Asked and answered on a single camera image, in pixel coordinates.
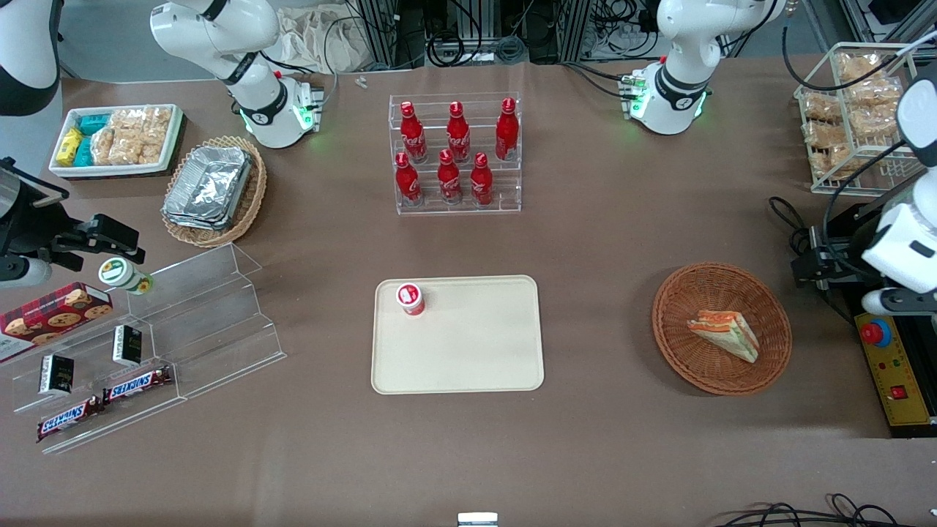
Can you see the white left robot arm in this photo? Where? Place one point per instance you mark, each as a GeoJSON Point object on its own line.
{"type": "Point", "coordinates": [681, 80]}

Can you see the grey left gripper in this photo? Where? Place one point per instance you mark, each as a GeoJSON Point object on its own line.
{"type": "Point", "coordinates": [842, 258]}

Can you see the beige cloth bag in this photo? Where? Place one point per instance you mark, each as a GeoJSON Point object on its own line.
{"type": "Point", "coordinates": [315, 36]}

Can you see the round wicker basket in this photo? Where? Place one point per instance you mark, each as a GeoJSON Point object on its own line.
{"type": "Point", "coordinates": [703, 366]}

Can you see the yellow snack packet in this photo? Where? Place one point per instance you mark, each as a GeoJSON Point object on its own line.
{"type": "Point", "coordinates": [69, 143]}

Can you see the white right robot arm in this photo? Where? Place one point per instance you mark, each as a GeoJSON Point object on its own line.
{"type": "Point", "coordinates": [249, 80]}

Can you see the red tartan cookie box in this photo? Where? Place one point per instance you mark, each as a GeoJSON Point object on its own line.
{"type": "Point", "coordinates": [51, 318]}

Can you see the red cola bottle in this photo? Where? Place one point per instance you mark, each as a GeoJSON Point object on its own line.
{"type": "Point", "coordinates": [408, 183]}
{"type": "Point", "coordinates": [458, 139]}
{"type": "Point", "coordinates": [413, 139]}
{"type": "Point", "coordinates": [481, 183]}
{"type": "Point", "coordinates": [506, 135]}
{"type": "Point", "coordinates": [449, 181]}

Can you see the oval wicker basket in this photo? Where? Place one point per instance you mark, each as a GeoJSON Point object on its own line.
{"type": "Point", "coordinates": [249, 197]}

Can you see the aluminium foil container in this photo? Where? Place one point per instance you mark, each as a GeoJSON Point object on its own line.
{"type": "Point", "coordinates": [208, 183]}
{"type": "Point", "coordinates": [198, 224]}

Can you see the clear acrylic stepped shelf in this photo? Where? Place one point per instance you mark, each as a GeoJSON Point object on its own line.
{"type": "Point", "coordinates": [212, 322]}

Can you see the yellow black emergency stop box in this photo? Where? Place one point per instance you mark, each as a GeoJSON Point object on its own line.
{"type": "Point", "coordinates": [889, 366]}

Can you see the triangle sandwich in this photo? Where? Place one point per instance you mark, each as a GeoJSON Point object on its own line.
{"type": "Point", "coordinates": [725, 333]}

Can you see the red yogurt cup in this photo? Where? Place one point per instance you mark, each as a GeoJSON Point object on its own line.
{"type": "Point", "coordinates": [411, 298]}

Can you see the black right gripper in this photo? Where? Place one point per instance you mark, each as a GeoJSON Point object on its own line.
{"type": "Point", "coordinates": [29, 228]}

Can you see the green sunflower yogurt cup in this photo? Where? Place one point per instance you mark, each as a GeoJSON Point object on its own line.
{"type": "Point", "coordinates": [121, 274]}

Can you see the clear rice cracker bag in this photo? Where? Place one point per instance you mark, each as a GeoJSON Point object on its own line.
{"type": "Point", "coordinates": [103, 146]}
{"type": "Point", "coordinates": [823, 135]}
{"type": "Point", "coordinates": [875, 123]}
{"type": "Point", "coordinates": [126, 137]}
{"type": "Point", "coordinates": [821, 107]}
{"type": "Point", "coordinates": [155, 134]}
{"type": "Point", "coordinates": [831, 165]}
{"type": "Point", "coordinates": [875, 94]}
{"type": "Point", "coordinates": [860, 67]}

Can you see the beige plastic tray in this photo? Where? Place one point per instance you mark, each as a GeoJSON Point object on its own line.
{"type": "Point", "coordinates": [461, 344]}

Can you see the white rectangular snack tray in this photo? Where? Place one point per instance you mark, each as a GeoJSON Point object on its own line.
{"type": "Point", "coordinates": [62, 167]}

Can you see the clear acrylic bottle rack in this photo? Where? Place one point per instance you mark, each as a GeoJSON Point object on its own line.
{"type": "Point", "coordinates": [505, 187]}

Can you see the Snickers chocolate bar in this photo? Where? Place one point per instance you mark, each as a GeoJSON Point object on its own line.
{"type": "Point", "coordinates": [67, 419]}
{"type": "Point", "coordinates": [137, 384]}

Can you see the small black snack box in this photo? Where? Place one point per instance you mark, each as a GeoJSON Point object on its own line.
{"type": "Point", "coordinates": [127, 345]}
{"type": "Point", "coordinates": [56, 375]}

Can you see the teal snack packet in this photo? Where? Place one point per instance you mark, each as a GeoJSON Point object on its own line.
{"type": "Point", "coordinates": [94, 124]}
{"type": "Point", "coordinates": [84, 152]}

